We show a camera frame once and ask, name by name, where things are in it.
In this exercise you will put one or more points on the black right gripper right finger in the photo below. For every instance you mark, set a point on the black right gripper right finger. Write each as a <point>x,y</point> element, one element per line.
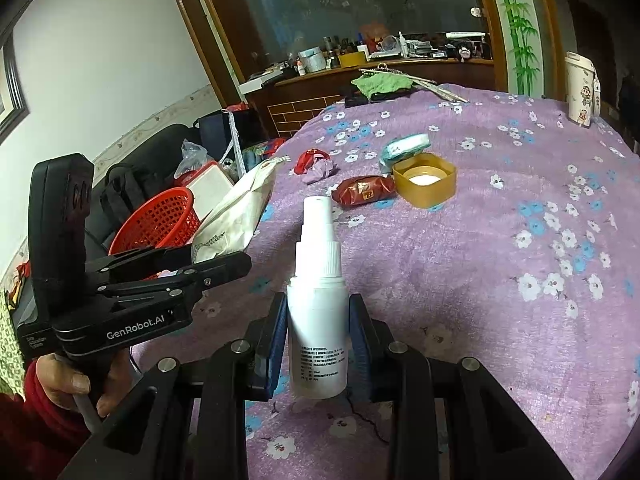
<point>449,420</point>

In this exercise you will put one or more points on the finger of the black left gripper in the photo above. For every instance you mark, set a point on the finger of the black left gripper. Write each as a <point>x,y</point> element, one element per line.
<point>188,282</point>
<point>137,264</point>

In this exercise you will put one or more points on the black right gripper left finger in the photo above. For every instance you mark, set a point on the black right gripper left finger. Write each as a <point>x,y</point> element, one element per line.
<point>187,420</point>

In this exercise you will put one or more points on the white spray bottle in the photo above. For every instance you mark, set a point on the white spray bottle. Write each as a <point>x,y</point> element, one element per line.
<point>317,299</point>

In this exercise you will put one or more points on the red wrapper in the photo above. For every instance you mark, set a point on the red wrapper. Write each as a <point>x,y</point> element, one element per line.
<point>314,165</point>

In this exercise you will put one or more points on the teal tissue pack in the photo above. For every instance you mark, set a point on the teal tissue pack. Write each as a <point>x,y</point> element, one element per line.
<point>401,149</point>

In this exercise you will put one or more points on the yellow square container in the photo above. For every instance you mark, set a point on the yellow square container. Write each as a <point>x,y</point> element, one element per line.
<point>425,180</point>

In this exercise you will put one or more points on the red sleeve forearm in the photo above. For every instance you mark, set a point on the red sleeve forearm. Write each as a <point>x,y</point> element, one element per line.
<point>38,438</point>

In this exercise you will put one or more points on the left hand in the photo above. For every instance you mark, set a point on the left hand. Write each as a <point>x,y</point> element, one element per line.
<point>61,383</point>

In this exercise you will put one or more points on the red plastic basket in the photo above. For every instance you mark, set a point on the red plastic basket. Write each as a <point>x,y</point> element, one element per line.
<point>166,220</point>

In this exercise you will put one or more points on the black backpack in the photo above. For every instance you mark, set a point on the black backpack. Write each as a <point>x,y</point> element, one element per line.
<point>126,188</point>

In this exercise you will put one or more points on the red white storage box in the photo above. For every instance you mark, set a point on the red white storage box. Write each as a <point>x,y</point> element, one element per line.
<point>208,185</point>

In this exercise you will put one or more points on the clear plastic bag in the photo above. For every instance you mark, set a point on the clear plastic bag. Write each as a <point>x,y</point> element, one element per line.
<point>194,158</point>

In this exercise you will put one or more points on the dark red snack packet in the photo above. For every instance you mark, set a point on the dark red snack packet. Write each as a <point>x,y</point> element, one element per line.
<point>359,191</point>

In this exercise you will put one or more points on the purple floral tablecloth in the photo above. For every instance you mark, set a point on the purple floral tablecloth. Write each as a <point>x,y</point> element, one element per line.
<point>532,267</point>

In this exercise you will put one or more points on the black cloth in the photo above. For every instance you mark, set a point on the black cloth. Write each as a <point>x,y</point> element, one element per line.
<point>354,97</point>

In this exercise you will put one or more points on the wooden cabinet with glass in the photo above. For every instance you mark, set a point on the wooden cabinet with glass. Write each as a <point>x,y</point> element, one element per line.
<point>236,39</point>

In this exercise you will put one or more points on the green cloth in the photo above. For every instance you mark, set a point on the green cloth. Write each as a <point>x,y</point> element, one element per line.
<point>382,85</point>

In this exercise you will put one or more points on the yellow tub on cabinet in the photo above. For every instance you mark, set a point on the yellow tub on cabinet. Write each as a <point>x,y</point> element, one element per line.
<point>352,59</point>

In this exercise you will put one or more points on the wooden sticks bundle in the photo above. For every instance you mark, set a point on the wooden sticks bundle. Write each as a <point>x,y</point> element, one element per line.
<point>421,82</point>

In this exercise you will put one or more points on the white cartoon tumbler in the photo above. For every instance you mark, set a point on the white cartoon tumbler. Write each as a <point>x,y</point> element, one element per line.
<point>583,89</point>

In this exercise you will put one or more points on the bamboo painted panel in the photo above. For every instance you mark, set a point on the bamboo painted panel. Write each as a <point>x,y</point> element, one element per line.
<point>522,42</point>

